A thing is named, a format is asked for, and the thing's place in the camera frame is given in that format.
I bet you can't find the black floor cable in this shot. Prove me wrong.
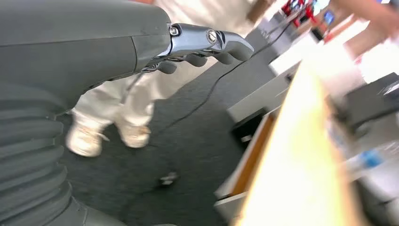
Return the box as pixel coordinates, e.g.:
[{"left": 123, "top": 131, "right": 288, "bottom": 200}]
[{"left": 146, "top": 22, "right": 292, "bottom": 188}]

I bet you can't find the red equipment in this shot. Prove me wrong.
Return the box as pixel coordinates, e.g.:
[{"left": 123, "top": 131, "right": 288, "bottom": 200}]
[{"left": 279, "top": 0, "right": 320, "bottom": 28}]

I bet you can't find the person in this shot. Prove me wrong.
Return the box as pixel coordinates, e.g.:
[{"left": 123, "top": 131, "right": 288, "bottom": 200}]
[
  {"left": 328, "top": 0, "right": 399, "bottom": 61},
  {"left": 65, "top": 0, "right": 278, "bottom": 158}
]

